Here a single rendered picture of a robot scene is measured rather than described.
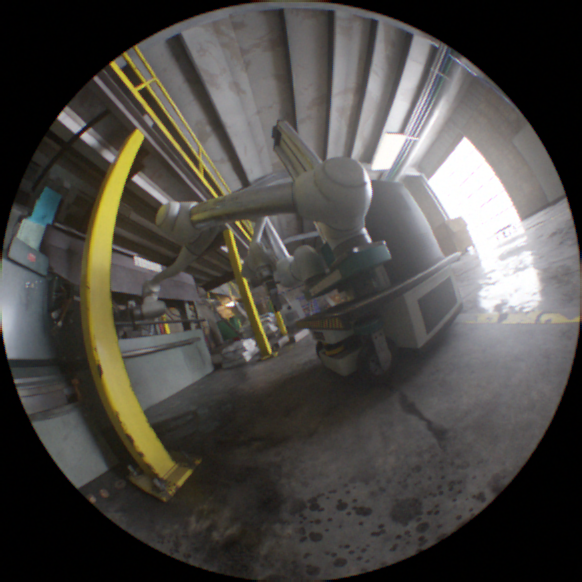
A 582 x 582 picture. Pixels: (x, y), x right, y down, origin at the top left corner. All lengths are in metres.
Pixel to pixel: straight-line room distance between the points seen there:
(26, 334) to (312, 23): 5.94
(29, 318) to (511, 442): 1.28
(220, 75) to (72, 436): 5.57
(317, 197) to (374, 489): 0.64
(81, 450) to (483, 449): 1.09
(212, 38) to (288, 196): 5.06
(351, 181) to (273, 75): 5.22
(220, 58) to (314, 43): 2.13
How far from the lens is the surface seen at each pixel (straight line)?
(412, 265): 0.84
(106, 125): 1.88
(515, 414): 0.49
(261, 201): 0.51
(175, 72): 5.15
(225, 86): 5.34
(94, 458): 0.92
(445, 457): 0.43
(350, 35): 5.97
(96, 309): 0.61
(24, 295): 0.92
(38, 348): 0.89
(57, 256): 1.73
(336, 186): 0.41
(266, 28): 5.45
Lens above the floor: 0.37
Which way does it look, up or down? 8 degrees up
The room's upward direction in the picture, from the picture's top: 21 degrees counter-clockwise
